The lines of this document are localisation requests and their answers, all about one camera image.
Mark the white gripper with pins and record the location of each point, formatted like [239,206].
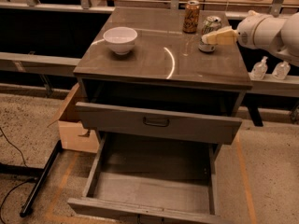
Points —
[246,34]

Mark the green white 7up can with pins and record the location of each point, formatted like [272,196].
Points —
[210,24]

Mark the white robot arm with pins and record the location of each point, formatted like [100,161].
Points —
[278,36]

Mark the orange patterned drink can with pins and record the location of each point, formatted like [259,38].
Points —
[191,18]

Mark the grey drawer cabinet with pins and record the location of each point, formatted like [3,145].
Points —
[165,69]

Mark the grey top drawer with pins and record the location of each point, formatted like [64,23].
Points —
[158,123]

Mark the grey open middle drawer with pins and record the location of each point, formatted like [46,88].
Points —
[147,180]

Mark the clear sanitizer bottle left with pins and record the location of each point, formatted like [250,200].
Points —
[259,69]

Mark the clear sanitizer bottle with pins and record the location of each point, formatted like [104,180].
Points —
[259,69]
[281,70]

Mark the clear sanitizer bottle right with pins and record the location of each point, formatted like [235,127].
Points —
[281,70]

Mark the white ceramic bowl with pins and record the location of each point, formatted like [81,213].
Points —
[120,40]

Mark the cardboard box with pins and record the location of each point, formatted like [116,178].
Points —
[73,135]

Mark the black metal floor bar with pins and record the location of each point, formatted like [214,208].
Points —
[26,210]

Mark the grey metal railing frame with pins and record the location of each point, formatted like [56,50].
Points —
[63,66]

